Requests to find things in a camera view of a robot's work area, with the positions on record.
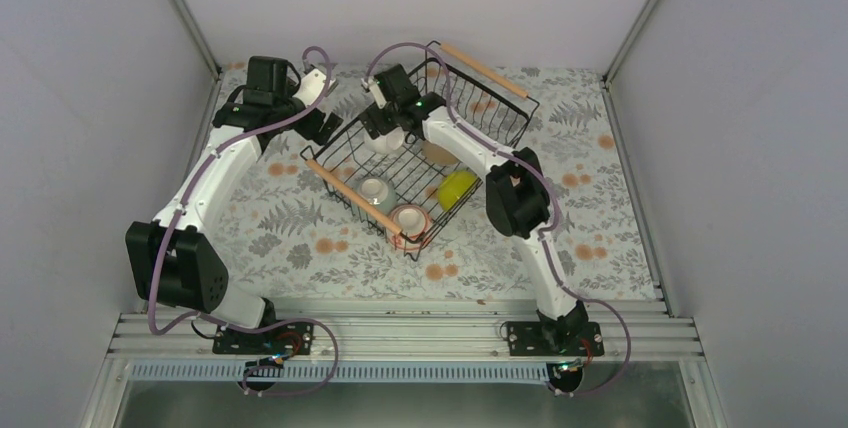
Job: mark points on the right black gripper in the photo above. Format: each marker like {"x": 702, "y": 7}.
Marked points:
{"x": 383, "y": 124}

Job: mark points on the pale green bowl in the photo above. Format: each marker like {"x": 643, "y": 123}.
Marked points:
{"x": 378, "y": 192}

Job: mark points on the white ceramic bowl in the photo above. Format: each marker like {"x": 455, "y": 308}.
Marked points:
{"x": 385, "y": 144}

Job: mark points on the white bowl orange rim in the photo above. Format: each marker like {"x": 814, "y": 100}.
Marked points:
{"x": 414, "y": 222}

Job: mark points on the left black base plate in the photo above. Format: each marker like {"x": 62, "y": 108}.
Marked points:
{"x": 290, "y": 339}

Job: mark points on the beige ceramic bowl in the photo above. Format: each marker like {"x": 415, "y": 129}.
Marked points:
{"x": 437, "y": 155}

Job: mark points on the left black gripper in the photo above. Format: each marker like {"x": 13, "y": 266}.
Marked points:
{"x": 309, "y": 130}

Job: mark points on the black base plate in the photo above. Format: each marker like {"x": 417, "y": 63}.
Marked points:
{"x": 531, "y": 339}
{"x": 290, "y": 339}

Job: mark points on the black wire dish rack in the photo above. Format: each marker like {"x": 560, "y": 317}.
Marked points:
{"x": 499, "y": 108}

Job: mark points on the white slotted cable duct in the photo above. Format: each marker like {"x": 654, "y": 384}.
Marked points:
{"x": 344, "y": 372}

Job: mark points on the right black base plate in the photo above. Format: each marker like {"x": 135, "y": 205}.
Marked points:
{"x": 531, "y": 339}

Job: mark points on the yellow-green bowl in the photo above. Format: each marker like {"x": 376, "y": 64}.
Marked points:
{"x": 454, "y": 188}

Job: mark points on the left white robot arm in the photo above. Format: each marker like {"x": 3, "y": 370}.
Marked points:
{"x": 175, "y": 268}

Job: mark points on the floral patterned table mat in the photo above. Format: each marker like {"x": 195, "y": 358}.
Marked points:
{"x": 283, "y": 234}

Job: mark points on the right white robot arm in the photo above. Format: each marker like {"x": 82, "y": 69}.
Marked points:
{"x": 519, "y": 202}

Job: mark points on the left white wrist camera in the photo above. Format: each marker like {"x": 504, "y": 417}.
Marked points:
{"x": 313, "y": 84}

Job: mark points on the aluminium rail frame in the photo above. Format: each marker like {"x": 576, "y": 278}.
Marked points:
{"x": 423, "y": 331}

